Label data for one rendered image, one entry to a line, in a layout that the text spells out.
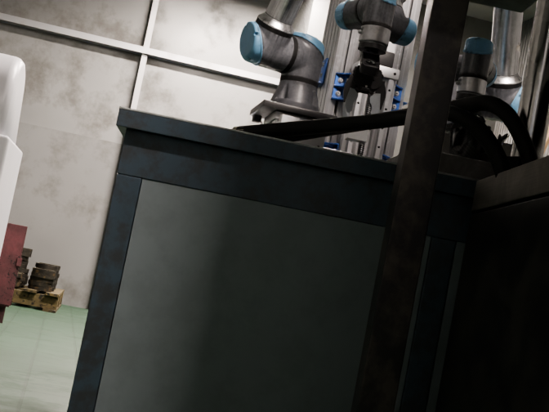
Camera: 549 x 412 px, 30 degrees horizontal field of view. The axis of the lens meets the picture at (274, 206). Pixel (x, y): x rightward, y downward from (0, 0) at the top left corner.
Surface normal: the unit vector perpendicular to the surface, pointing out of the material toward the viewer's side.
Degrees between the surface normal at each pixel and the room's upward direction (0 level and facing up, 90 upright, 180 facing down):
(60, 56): 90
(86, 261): 90
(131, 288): 90
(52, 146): 90
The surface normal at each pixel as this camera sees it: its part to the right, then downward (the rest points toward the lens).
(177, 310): 0.07, -0.07
